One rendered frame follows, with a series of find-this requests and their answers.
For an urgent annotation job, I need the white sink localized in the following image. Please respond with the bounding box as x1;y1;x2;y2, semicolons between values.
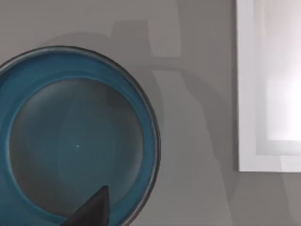
236;0;301;173

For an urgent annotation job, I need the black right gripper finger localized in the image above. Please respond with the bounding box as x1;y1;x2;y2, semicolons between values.
60;185;110;226

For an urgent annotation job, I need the blue plate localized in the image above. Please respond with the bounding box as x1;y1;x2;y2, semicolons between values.
0;45;161;226

